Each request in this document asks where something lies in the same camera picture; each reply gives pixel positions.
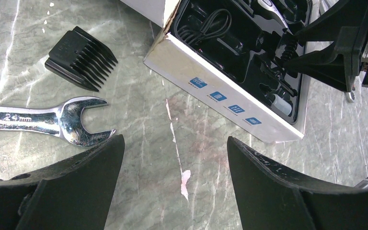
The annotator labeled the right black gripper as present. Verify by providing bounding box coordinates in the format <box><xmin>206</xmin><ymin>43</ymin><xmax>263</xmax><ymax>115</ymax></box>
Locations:
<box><xmin>283</xmin><ymin>0</ymin><xmax>368</xmax><ymax>92</ymax></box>

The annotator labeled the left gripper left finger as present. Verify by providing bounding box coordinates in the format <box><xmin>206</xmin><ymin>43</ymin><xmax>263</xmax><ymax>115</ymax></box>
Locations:
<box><xmin>0</xmin><ymin>135</ymin><xmax>125</xmax><ymax>230</ymax></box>

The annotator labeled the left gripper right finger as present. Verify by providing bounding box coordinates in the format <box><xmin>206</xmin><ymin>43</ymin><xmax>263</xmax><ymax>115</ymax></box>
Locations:
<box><xmin>227</xmin><ymin>137</ymin><xmax>368</xmax><ymax>230</ymax></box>

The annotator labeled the white hair clipper box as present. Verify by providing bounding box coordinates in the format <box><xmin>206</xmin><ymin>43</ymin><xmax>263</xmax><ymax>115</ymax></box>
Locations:
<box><xmin>126</xmin><ymin>0</ymin><xmax>312</xmax><ymax>142</ymax></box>

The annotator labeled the black comb guard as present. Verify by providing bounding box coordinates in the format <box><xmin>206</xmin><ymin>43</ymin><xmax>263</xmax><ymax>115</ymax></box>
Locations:
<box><xmin>280</xmin><ymin>39</ymin><xmax>299</xmax><ymax>62</ymax></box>
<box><xmin>45</xmin><ymin>26</ymin><xmax>118</xmax><ymax>92</ymax></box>

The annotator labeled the silver combination wrench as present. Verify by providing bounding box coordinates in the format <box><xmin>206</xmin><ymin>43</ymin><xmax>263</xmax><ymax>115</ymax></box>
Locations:
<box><xmin>0</xmin><ymin>96</ymin><xmax>116</xmax><ymax>148</ymax></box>

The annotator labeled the small white oil bottle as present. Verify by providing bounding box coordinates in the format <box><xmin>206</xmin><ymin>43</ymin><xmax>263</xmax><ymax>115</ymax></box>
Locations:
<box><xmin>272</xmin><ymin>94</ymin><xmax>292</xmax><ymax>116</ymax></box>

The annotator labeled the black power cord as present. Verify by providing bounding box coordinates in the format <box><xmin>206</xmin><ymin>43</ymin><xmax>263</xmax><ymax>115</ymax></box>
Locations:
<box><xmin>177</xmin><ymin>8</ymin><xmax>233</xmax><ymax>45</ymax></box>

